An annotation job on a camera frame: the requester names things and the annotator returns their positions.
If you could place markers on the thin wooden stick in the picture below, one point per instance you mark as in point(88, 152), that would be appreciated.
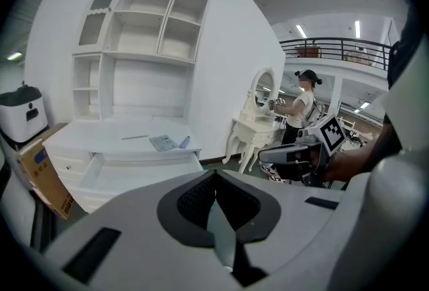
point(134, 137)

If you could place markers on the white desk with hutch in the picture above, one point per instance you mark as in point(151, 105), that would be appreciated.
point(147, 88)

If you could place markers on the ornate white vanity table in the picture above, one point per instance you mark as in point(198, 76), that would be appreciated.
point(251, 135)

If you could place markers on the person's right forearm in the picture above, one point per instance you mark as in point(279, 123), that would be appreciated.
point(375, 152)

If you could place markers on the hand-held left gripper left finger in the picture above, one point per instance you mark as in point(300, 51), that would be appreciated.
point(134, 242)

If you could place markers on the person's black clothing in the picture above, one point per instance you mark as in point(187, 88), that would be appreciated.
point(399, 58)

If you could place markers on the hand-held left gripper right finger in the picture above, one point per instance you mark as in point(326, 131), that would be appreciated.
point(295, 232)

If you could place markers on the clear plastic bag with label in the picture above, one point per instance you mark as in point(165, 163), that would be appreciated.
point(163, 143)

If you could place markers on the oval vanity mirror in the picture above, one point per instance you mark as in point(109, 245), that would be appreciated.
point(264, 92)

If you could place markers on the person's right hand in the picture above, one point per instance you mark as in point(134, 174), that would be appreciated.
point(338, 167)

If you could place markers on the large white drawer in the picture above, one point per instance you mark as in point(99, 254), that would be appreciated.
point(144, 175)

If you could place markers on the black railing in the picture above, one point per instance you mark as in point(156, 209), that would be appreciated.
point(335, 48)

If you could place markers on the brown cardboard box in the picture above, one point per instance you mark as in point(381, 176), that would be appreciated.
point(43, 175)

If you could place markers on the ceiling light tube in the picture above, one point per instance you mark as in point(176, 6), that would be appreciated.
point(357, 29)
point(301, 31)

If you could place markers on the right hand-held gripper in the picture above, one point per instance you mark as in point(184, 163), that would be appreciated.
point(330, 133)

